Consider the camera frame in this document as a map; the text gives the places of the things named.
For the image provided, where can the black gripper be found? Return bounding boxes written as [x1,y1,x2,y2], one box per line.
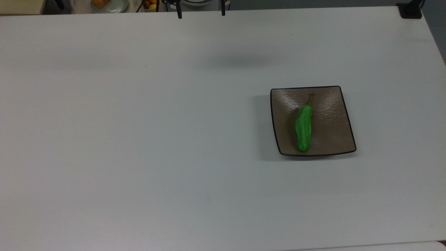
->
[162,0,231,19]

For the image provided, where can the green chili pepper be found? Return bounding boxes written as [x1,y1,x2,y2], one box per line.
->
[294,92,316,153]

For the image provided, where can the pale green round plate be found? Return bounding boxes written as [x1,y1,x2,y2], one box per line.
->
[90,0,129,14]

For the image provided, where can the square brown ceramic plate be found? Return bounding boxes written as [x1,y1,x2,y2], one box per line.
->
[270,85,357,157]

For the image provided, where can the box of colourful fruit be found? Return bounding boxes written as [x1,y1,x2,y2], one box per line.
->
[142,0,161,12]

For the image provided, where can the light wooden side table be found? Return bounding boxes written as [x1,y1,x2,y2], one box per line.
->
[0,0,47,15]

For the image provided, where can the black corner clamp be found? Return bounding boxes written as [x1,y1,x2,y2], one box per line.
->
[396,0,424,19]

